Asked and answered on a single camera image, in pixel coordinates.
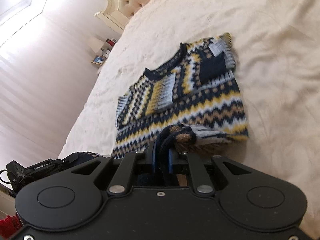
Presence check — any red can on nightstand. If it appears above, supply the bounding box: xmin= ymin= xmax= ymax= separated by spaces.
xmin=106 ymin=38 xmax=118 ymax=47

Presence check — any cream bed cover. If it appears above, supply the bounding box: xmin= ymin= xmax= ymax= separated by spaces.
xmin=60 ymin=0 xmax=319 ymax=238

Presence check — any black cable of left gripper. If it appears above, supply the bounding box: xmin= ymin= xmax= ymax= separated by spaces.
xmin=0 ymin=169 xmax=16 ymax=188

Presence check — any left hand in red glove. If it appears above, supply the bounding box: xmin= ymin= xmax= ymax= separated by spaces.
xmin=0 ymin=215 xmax=23 ymax=239

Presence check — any patterned knit sweater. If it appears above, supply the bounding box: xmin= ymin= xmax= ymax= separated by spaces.
xmin=112 ymin=33 xmax=248 ymax=158

